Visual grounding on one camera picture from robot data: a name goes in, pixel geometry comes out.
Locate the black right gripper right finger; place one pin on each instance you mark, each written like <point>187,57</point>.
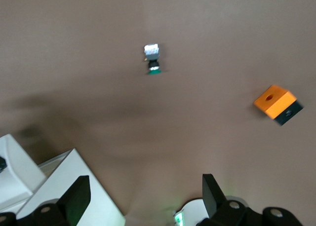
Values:
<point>234,213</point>

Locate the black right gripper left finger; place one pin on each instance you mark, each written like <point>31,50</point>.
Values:
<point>54,211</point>

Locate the white plastic drawer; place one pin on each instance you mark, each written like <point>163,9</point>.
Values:
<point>17,176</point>

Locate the white Franka right arm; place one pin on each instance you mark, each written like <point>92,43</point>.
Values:
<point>192,208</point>

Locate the white drawer cabinet housing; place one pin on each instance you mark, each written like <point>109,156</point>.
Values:
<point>74,161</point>

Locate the orange box with black base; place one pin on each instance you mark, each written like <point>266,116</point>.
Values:
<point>274,100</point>

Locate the green push button switch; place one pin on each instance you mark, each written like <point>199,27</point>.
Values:
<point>153,54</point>

